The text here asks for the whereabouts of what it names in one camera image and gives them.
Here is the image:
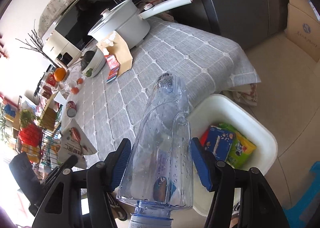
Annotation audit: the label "green snack bag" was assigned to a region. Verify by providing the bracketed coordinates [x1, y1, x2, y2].
[218, 123, 257, 169]

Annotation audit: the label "small white snack packet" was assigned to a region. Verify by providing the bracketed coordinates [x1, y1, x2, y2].
[57, 126, 97, 169]

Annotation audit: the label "blue milk carton box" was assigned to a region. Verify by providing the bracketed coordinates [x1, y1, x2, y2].
[203, 125, 234, 161]

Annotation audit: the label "clear plastic water bottle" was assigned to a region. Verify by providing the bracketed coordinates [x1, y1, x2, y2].
[117, 73, 193, 227]

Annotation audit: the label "red plastic wrapper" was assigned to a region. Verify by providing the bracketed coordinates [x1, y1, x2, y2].
[200, 127, 210, 146]

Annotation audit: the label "white plastic trash bin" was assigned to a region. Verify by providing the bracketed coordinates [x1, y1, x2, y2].
[187, 94, 278, 217]

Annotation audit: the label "blue plastic stool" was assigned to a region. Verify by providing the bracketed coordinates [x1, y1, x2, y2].
[284, 161, 319, 227]

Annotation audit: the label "red drink can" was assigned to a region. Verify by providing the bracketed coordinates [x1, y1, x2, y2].
[66, 101, 77, 117]

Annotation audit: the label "grey checked tablecloth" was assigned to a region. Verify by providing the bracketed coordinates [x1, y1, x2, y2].
[69, 17, 260, 166]

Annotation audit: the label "red packaged snack box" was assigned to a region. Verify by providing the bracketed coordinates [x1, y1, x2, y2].
[45, 72, 58, 88]

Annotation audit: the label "large orange on jar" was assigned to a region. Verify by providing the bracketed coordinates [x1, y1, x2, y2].
[54, 67, 67, 82]

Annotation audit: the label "white coffee machine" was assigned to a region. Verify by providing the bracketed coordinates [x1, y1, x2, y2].
[42, 30, 82, 69]

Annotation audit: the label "white ceramic casserole bowl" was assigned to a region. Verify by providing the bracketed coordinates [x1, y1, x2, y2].
[81, 48, 106, 78]

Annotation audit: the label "dark green pumpkin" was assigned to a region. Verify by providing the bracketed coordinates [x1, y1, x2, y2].
[80, 51, 95, 71]

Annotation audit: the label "small red milk carton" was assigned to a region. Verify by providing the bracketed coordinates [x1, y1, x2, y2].
[105, 54, 120, 83]

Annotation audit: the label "dried twigs in vase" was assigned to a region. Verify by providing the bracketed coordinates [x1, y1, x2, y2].
[16, 21, 59, 68]

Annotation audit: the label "torn brown cardboard piece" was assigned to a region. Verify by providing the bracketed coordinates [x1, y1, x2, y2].
[97, 30, 133, 76]

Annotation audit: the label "black microwave oven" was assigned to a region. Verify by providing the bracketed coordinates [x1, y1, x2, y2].
[55, 0, 142, 50]

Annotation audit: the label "stacked cardboard boxes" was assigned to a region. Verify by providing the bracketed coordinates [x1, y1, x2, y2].
[286, 0, 320, 62]

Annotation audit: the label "white electric cooking pot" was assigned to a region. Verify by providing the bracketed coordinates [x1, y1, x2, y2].
[88, 0, 193, 49]

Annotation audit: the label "grey refrigerator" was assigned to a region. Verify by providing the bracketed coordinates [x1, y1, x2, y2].
[154, 0, 291, 50]

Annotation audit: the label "black wire rack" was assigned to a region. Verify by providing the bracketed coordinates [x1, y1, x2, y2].
[15, 108, 61, 169]

